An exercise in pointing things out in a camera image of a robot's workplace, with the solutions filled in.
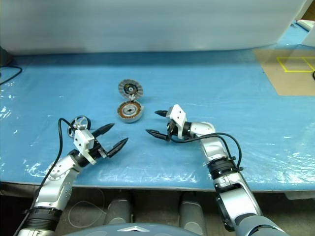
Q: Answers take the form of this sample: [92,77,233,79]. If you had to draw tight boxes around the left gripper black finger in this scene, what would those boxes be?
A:
[106,137,129,158]
[91,122,116,138]

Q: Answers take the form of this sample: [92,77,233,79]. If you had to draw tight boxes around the thin white wire loop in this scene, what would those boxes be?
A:
[68,188,109,228]

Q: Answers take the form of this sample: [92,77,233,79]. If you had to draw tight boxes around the silver spoked wheel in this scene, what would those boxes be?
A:
[66,115,94,139]

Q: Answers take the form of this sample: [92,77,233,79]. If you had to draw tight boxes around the thin black table cable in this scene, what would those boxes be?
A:
[0,64,23,86]

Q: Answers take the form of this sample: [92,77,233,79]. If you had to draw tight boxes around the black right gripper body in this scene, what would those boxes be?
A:
[165,118,180,143]

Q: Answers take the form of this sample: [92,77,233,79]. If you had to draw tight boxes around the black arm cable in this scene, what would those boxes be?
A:
[17,118,77,236]
[171,132,245,173]

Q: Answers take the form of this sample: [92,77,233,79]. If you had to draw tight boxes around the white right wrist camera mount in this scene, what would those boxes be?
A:
[165,104,190,141]

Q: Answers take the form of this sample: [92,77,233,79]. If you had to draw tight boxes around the grey rounded cylinder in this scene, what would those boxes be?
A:
[179,193,207,236]
[104,198,132,226]

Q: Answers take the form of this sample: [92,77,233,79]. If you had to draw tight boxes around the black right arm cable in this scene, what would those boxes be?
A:
[171,132,245,173]

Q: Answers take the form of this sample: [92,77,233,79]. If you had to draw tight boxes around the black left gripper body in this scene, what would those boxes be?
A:
[88,138,111,160]

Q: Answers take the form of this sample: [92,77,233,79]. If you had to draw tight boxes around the silver motor stator housing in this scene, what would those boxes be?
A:
[115,99,146,123]

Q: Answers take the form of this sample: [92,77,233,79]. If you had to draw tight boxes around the white upright panel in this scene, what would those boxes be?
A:
[301,30,315,46]

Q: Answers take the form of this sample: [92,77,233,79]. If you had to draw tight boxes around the brown cardboard box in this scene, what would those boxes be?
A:
[299,0,315,22]

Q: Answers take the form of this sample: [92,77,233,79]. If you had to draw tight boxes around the white flat box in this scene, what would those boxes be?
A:
[296,19,315,31]

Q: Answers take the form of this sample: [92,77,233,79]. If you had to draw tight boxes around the grey robot torso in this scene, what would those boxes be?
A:
[61,222,212,236]

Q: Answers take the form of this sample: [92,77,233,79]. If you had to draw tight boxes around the white foam backdrop sheet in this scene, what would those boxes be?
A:
[0,0,300,56]

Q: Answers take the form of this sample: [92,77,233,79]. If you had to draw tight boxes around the brown cardboard sheet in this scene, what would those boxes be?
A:
[252,45,315,96]

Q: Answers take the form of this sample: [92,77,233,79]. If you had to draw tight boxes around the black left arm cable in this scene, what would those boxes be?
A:
[17,118,77,236]

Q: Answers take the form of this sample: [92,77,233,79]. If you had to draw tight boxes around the silver motor end cover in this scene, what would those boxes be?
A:
[118,78,144,101]

